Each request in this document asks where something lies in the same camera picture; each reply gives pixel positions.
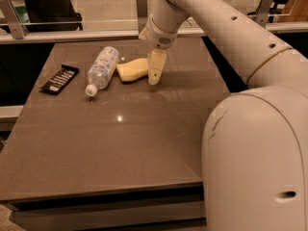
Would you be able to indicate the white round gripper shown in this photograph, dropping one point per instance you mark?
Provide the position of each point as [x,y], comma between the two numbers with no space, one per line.
[158,36]

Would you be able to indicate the yellow sponge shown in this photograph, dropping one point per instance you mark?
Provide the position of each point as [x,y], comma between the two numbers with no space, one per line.
[133,70]

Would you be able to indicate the clear blue-label plastic bottle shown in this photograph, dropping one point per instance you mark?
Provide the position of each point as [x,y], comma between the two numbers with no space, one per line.
[102,70]

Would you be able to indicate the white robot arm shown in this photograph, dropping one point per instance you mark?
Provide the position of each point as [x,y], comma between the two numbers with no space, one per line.
[255,142]

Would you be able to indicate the black snack bar wrapper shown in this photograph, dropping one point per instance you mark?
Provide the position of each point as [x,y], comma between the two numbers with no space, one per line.
[60,80]

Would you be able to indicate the black office chair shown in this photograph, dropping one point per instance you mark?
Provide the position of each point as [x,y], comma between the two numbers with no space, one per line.
[50,10]

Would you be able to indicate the glass railing panel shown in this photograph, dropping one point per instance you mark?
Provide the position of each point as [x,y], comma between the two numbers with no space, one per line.
[77,24]

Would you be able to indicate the grey table drawer cabinet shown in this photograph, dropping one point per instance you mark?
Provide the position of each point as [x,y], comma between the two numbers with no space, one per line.
[156,209]

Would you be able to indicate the middle metal railing bracket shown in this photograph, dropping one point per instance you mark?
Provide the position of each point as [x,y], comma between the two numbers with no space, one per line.
[141,14]

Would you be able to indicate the metal railing bracket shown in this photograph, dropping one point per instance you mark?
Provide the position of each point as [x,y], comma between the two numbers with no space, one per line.
[17,30]
[262,12]
[141,14]

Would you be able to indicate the right metal railing bracket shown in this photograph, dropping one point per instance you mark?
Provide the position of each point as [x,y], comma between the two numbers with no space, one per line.
[262,12]

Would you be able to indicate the left metal railing bracket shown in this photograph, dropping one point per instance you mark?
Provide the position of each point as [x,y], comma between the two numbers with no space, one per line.
[17,30]

